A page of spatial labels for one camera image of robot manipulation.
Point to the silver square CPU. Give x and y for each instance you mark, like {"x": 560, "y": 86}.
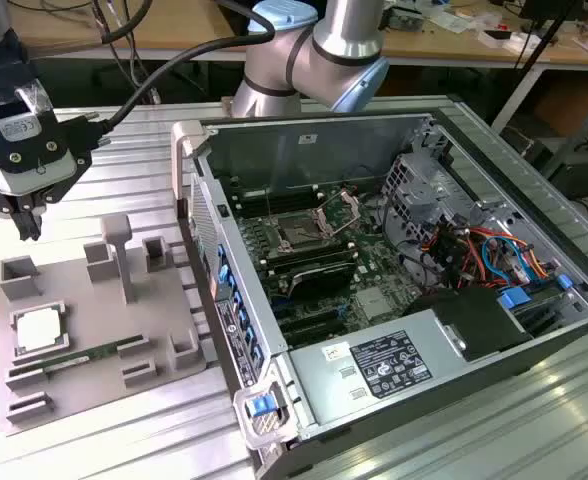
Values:
{"x": 36, "y": 330}

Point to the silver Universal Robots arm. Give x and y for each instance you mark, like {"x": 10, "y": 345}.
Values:
{"x": 344, "y": 30}

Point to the black RAM slot bank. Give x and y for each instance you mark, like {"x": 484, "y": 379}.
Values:
{"x": 274, "y": 199}

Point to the CPU socket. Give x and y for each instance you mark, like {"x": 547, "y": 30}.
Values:
{"x": 296, "y": 231}

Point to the black expansion slot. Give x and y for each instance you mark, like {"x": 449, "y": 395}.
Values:
{"x": 309, "y": 320}
{"x": 316, "y": 334}

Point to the grey plastic parts rack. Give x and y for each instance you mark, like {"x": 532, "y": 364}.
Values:
{"x": 104, "y": 320}

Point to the green RAM stick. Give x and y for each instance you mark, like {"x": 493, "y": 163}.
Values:
{"x": 89, "y": 352}

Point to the black installed RAM sticks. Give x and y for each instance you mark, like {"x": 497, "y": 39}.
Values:
{"x": 309, "y": 252}

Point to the black expansion card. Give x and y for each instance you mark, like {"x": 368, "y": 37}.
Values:
{"x": 324, "y": 280}

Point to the blue case latch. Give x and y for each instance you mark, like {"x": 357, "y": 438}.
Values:
{"x": 262, "y": 405}

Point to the open PC case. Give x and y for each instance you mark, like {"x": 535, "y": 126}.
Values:
{"x": 324, "y": 140}

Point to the silver power supply unit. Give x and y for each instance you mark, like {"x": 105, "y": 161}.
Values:
{"x": 324, "y": 395}

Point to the green motherboard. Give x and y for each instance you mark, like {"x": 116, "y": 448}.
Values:
{"x": 374, "y": 272}

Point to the silver chipset heatsink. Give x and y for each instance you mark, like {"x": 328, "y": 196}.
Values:
{"x": 374, "y": 302}

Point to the silver perforated drive cage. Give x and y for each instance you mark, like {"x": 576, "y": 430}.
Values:
{"x": 414, "y": 200}

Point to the wooden desk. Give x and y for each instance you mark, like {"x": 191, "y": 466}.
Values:
{"x": 424, "y": 47}

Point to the blue disk carrier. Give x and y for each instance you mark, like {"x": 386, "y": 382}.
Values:
{"x": 516, "y": 299}

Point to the small blue plastic clip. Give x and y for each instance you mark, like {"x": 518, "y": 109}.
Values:
{"x": 564, "y": 282}

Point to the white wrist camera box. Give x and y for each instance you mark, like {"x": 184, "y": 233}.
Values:
{"x": 29, "y": 167}

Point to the brown arm base plate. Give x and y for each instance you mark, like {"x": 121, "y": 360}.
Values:
{"x": 227, "y": 107}

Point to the black plastic air duct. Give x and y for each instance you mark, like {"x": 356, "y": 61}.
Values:
{"x": 469, "y": 315}

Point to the white desk leg frame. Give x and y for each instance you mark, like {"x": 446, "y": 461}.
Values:
{"x": 516, "y": 97}

